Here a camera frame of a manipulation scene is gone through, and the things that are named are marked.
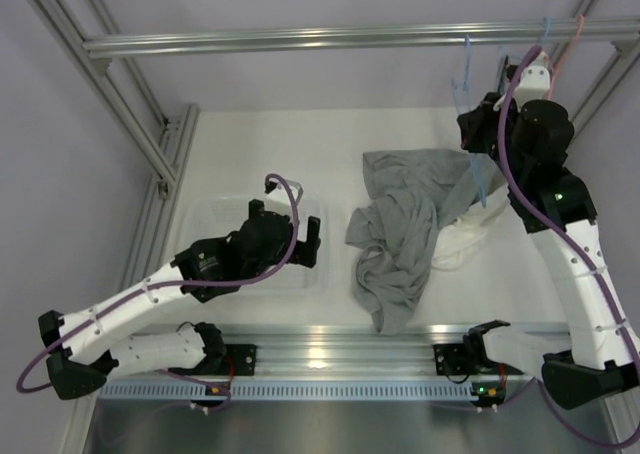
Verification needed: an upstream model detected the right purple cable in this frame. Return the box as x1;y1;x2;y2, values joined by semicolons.
497;46;640;450

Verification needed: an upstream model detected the aluminium top rail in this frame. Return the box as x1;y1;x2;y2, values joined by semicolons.
83;17;633;59

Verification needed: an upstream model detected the aluminium frame post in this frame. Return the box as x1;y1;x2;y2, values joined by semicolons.
562;0;639;136
27;0;200;201

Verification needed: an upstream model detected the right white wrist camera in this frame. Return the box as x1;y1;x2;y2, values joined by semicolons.
513;51;551;108

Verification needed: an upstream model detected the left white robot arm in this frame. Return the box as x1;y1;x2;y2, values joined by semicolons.
38;200;321;400

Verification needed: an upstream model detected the white slotted cable duct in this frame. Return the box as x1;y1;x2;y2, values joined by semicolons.
98;379;478;402

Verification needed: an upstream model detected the blue wire hanger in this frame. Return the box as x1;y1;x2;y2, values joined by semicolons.
497;16;552;94
450;35;488;208

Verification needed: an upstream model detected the left aluminium frame post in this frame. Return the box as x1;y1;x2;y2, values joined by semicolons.
27;0;200;201

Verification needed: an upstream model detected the right aluminium frame post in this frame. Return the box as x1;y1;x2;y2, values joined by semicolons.
562;0;639;136

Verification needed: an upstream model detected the pink wire hanger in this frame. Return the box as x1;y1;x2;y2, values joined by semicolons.
547;14;586;99

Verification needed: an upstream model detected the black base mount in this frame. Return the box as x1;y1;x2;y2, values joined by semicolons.
432;343;475;377
217;344;258;377

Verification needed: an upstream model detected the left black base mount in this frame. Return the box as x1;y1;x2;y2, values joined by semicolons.
217;344;258;377

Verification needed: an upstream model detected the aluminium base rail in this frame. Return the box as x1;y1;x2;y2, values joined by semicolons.
79;323;576;378

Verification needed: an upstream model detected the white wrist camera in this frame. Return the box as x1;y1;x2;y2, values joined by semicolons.
285;179;304;207
513;51;551;108

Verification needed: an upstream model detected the white plastic basket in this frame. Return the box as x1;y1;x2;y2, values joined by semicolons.
175;195;329;296

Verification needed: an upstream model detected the grey tank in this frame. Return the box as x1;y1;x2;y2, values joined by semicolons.
345;149;476;336
496;54;510;94

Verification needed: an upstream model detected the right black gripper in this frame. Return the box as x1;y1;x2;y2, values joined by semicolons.
458;92;527;184

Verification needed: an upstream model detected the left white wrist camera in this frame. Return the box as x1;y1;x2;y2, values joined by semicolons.
285;179;304;207

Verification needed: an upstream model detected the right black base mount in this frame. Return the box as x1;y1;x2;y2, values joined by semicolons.
432;343;475;377

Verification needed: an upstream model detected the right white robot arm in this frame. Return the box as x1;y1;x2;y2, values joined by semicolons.
457;92;639;410

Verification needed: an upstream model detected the white tank top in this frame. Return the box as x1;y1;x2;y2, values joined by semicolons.
431;185;508;271

